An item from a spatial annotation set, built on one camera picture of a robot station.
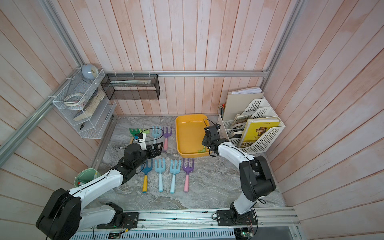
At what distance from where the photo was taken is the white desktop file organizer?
0.83 m

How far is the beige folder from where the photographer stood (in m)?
0.93

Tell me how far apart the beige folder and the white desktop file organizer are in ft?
0.08
